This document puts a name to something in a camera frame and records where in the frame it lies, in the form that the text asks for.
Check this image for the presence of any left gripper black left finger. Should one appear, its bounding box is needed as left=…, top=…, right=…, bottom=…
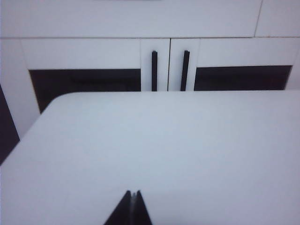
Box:
left=104, top=191, right=134, bottom=225

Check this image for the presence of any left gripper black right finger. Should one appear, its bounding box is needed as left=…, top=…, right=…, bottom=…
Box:
left=135, top=190, right=153, bottom=225

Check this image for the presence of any white glass-panel cabinet door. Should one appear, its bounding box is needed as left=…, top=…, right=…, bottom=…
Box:
left=21, top=38, right=171, bottom=117
left=169, top=37, right=300, bottom=92

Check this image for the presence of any white sideboard cabinet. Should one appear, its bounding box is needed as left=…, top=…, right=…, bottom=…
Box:
left=0, top=0, right=300, bottom=141

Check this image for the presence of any black vertical door handle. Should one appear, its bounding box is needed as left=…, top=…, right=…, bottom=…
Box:
left=180, top=49, right=190, bottom=92
left=151, top=50, right=158, bottom=92

